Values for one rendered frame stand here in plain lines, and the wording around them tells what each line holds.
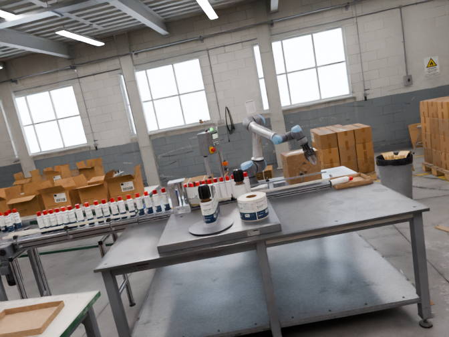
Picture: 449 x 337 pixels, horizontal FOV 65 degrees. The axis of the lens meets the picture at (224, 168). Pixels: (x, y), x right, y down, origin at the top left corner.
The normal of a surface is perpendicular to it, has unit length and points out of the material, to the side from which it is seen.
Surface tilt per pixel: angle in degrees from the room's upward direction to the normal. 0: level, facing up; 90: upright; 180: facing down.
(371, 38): 90
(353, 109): 90
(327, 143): 90
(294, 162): 90
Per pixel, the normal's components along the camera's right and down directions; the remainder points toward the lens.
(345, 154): -0.11, 0.20
